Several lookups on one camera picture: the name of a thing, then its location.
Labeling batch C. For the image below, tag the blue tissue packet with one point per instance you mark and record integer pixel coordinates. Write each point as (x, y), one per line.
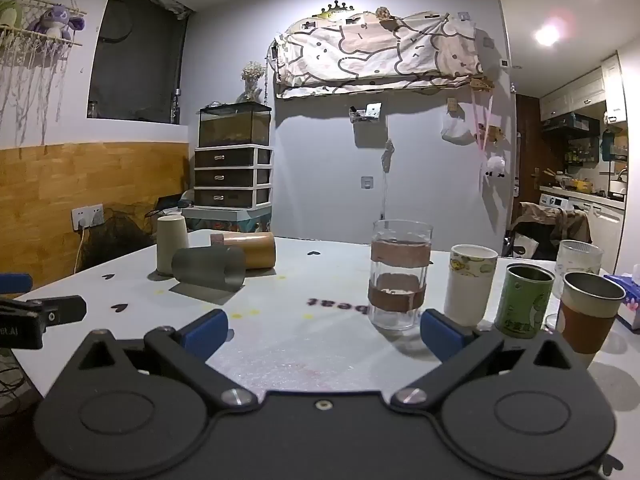
(627, 305)

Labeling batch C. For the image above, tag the vase with dried flowers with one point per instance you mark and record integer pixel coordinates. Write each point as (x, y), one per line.
(252, 82)

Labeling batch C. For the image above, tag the brown wooden cup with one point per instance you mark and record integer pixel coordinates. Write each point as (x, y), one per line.
(252, 252)

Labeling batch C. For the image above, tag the clear glass with brown bands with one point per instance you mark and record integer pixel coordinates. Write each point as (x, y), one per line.
(400, 275)

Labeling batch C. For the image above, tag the white hanging bag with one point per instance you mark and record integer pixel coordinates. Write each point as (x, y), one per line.
(456, 130)

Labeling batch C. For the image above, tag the dark window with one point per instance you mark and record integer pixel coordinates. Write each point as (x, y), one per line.
(135, 60)

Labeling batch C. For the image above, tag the gold crown decoration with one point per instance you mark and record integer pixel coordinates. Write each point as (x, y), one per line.
(334, 10)

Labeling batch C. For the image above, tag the green tin cup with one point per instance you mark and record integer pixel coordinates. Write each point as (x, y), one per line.
(522, 302)

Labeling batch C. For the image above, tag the beige cup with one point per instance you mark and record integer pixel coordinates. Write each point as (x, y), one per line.
(171, 245)

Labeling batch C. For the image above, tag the chair with brown cloth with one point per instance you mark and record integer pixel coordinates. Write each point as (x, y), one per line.
(550, 225)

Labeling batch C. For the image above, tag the steel cup with brown sleeve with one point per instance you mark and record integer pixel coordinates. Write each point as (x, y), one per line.
(587, 317)

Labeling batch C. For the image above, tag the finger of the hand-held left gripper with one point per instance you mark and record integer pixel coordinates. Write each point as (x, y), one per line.
(15, 283)
(65, 308)

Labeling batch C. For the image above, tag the patterned storage box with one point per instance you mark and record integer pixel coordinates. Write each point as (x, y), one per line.
(235, 220)

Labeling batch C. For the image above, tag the white plush wall toy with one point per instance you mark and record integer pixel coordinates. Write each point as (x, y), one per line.
(495, 166)

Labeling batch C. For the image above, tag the dark mesh net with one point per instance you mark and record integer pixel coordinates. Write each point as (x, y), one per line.
(117, 237)

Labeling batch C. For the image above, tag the white wall socket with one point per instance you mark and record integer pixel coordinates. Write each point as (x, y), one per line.
(88, 217)

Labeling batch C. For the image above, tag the grey cup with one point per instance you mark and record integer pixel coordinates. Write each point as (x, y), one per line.
(210, 267)

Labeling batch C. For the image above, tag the cartoon printed cloth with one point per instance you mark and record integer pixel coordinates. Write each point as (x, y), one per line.
(375, 52)

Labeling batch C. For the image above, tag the white kitchen cabinet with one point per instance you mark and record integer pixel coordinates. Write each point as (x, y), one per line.
(580, 90)

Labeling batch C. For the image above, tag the metal wall bracket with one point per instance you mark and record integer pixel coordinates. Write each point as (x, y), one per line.
(367, 111)

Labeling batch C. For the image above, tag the round ceiling light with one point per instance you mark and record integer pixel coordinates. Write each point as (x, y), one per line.
(547, 35)

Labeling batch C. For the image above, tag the glass fish tank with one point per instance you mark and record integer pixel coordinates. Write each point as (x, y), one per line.
(232, 127)

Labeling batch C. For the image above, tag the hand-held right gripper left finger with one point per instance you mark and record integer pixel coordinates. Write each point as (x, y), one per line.
(206, 332)

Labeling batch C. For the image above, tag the macrame wall shelf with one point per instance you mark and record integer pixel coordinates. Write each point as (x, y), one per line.
(30, 55)

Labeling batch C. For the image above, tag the purple plush toy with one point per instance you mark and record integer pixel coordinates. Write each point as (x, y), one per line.
(56, 20)

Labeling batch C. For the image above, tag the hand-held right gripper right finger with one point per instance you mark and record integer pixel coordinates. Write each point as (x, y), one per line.
(441, 335)

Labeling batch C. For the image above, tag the white washing machine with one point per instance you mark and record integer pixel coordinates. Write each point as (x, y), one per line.
(557, 201)

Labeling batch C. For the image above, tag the white cartoon print cup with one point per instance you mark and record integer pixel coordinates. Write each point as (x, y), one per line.
(467, 285)

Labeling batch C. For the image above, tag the clear ribbed glass cup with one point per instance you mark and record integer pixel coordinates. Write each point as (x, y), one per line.
(580, 257)

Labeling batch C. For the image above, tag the green plush toy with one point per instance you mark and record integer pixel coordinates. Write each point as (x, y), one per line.
(10, 12)

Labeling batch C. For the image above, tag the white drawer cabinet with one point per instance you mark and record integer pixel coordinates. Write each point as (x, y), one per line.
(232, 177)

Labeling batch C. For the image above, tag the grey wall switch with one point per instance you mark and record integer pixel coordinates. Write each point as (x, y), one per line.
(368, 182)

